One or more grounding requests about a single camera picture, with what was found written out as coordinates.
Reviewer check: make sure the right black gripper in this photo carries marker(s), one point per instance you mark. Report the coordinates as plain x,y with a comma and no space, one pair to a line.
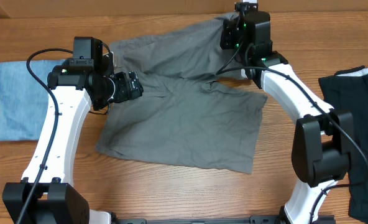
229,34

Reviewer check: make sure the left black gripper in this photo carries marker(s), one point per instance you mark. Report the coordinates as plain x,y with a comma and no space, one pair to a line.
126,93

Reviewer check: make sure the grey shorts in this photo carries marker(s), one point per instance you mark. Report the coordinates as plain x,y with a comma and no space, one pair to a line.
185,116

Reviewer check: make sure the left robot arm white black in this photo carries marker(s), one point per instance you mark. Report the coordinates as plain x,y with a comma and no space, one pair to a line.
46,193

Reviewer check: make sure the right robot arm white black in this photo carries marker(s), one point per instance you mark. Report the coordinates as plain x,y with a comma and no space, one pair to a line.
323,149

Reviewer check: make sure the folded blue denim garment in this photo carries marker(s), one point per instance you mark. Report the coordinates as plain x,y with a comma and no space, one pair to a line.
23,103

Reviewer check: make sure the black garment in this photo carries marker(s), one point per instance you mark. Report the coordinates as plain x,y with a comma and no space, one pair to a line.
349,91

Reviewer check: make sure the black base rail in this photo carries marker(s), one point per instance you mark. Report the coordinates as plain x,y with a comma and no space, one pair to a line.
202,221

